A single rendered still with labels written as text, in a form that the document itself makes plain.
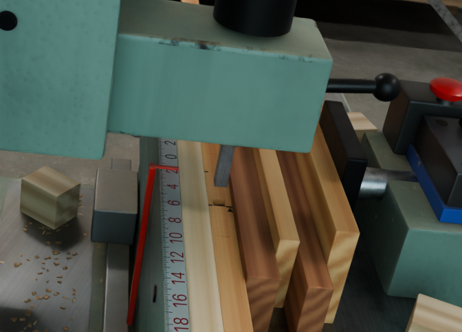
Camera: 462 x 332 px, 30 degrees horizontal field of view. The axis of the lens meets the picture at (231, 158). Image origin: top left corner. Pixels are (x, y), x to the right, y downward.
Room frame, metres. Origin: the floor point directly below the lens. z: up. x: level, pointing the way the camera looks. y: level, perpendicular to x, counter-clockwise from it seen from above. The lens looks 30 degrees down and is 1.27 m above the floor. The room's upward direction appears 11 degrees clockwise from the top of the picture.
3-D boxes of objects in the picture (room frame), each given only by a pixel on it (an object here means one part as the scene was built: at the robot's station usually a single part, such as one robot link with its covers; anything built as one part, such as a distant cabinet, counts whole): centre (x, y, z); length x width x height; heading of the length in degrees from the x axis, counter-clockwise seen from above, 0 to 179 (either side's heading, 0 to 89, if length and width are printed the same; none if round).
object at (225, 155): (0.53, 0.00, 0.97); 0.01 x 0.01 x 0.05; 11
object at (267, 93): (0.52, 0.02, 1.03); 0.14 x 0.07 x 0.09; 101
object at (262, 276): (0.53, -0.02, 0.92); 0.19 x 0.02 x 0.04; 11
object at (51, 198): (0.66, 0.16, 0.82); 0.04 x 0.03 x 0.04; 64
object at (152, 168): (0.52, 0.04, 0.89); 0.02 x 0.01 x 0.14; 101
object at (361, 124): (0.70, -0.10, 0.92); 0.04 x 0.03 x 0.03; 118
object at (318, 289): (0.55, -0.05, 0.93); 0.25 x 0.02 x 0.05; 11
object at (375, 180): (0.57, -0.11, 0.95); 0.09 x 0.07 x 0.09; 11
